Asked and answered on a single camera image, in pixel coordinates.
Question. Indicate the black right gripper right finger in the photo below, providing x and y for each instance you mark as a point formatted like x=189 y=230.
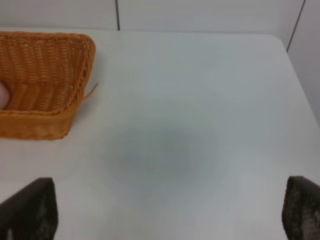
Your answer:
x=301 y=209

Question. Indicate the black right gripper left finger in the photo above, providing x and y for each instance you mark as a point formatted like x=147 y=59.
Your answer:
x=31 y=213

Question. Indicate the pink peach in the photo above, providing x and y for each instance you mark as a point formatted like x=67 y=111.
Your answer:
x=4 y=96

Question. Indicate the orange woven basket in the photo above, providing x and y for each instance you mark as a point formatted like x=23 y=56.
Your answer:
x=46 y=74

